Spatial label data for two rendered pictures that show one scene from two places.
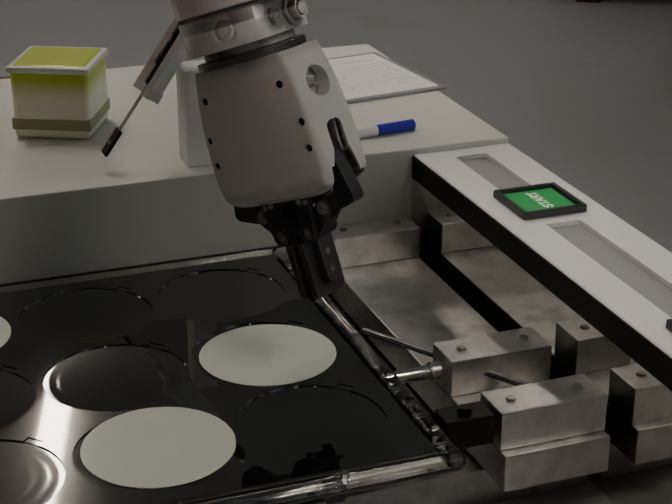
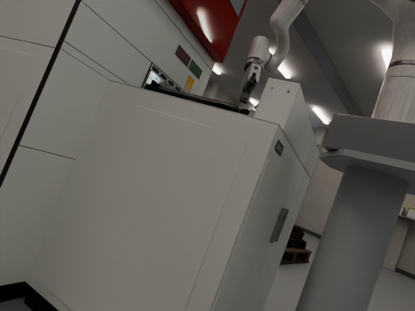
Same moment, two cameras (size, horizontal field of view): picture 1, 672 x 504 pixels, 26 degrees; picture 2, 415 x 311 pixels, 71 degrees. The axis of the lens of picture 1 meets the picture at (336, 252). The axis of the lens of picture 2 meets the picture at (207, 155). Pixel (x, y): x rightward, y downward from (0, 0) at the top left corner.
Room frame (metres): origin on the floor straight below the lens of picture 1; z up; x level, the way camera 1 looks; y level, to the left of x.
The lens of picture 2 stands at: (0.08, -0.81, 0.63)
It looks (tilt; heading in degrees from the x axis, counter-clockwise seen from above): 4 degrees up; 47
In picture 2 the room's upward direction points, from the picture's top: 21 degrees clockwise
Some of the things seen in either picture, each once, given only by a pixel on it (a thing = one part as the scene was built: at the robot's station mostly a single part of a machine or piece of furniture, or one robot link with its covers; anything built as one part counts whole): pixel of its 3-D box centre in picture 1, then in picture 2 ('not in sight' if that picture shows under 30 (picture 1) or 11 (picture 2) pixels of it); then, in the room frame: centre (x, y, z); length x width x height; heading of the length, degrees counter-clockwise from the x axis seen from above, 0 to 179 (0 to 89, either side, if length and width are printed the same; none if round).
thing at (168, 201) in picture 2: not in sight; (199, 227); (1.02, 0.08, 0.41); 0.96 x 0.64 x 0.82; 20
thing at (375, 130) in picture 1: (346, 135); not in sight; (1.24, -0.01, 0.97); 0.14 x 0.01 x 0.01; 118
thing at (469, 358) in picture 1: (491, 359); not in sight; (0.95, -0.11, 0.89); 0.08 x 0.03 x 0.03; 110
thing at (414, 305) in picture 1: (446, 350); not in sight; (1.02, -0.09, 0.87); 0.36 x 0.08 x 0.03; 20
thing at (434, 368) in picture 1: (414, 374); not in sight; (0.93, -0.06, 0.89); 0.05 x 0.01 x 0.01; 110
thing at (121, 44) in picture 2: not in sight; (160, 57); (0.66, 0.30, 1.02); 0.81 x 0.03 x 0.40; 20
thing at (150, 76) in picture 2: not in sight; (173, 101); (0.83, 0.35, 0.89); 0.44 x 0.02 x 0.10; 20
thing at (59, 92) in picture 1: (60, 92); not in sight; (1.28, 0.25, 1.00); 0.07 x 0.07 x 0.07; 84
